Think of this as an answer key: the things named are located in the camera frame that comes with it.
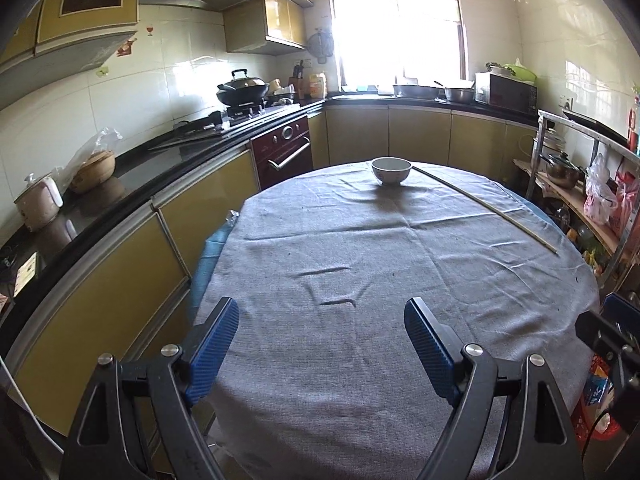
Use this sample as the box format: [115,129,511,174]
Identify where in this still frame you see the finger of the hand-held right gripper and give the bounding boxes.
[575,310,640,436]
[602,292,640,323]

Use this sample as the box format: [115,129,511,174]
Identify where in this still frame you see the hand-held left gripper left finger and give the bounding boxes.
[59,296,241,480]

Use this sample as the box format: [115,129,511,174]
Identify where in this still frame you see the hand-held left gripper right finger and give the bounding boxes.
[403,296,586,480]

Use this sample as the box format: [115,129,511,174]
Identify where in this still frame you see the red mesh basket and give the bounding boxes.
[570,355,623,446]

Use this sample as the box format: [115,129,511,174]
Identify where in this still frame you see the blue table cover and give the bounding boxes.
[190,225,236,321]

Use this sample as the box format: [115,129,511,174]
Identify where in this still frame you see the red plastic shopping bag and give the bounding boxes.
[615,170,640,238]

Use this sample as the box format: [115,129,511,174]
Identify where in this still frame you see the white and pink plastic bag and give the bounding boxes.
[584,152,621,226]

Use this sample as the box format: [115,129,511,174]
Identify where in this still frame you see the yellow lower kitchen cabinets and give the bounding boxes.
[0,95,541,441]

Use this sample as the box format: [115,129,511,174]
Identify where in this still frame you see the steel pot with lid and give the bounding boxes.
[540,152,586,190]

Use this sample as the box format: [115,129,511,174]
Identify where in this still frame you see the long thin wooden stick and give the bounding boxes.
[412,166,558,254]

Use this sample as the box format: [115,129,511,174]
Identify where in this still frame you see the red bottle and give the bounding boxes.
[627,105,640,153]

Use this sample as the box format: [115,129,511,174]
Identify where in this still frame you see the stack of white plates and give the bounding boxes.
[542,127,568,153]

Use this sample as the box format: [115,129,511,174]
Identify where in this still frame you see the black flat induction cooker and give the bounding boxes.
[562,109,628,147]

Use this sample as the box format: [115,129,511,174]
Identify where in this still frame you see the white ceramic bowl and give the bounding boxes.
[371,156,413,187]

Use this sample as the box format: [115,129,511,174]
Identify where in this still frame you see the smartphone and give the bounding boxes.
[14,251,40,297]

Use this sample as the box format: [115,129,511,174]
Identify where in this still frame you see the metal storage rack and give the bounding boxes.
[515,109,640,306]

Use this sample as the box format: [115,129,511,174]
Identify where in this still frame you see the dark red built-in oven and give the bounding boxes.
[249,114,315,190]

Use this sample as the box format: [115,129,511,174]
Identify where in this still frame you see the clay pot in plastic bag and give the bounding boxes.
[67,127,123,195]

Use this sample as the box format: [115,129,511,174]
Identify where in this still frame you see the black gas stove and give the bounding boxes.
[147,101,301,152]

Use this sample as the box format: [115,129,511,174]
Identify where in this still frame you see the small white rice cooker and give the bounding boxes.
[14,172,64,232]

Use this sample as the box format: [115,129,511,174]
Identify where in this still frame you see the black and white microwave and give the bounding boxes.
[474,71,538,116]

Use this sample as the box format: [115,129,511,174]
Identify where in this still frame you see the green plastic basket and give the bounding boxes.
[502,62,538,85]

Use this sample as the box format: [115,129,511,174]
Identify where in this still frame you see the black wok with lid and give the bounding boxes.
[216,68,271,106]

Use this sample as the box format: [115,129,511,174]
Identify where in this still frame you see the large metal basin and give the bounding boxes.
[392,82,446,100]

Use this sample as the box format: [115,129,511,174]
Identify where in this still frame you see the pile of small dishes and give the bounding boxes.
[267,78,301,107]

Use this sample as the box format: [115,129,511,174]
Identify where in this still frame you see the kitchen window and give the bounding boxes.
[325,0,468,93]

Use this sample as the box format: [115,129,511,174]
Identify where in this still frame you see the yellow upper cabinet with picture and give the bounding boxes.
[0,0,141,108]

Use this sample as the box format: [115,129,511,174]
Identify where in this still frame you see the small round wall fan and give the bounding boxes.
[306,30,335,63]

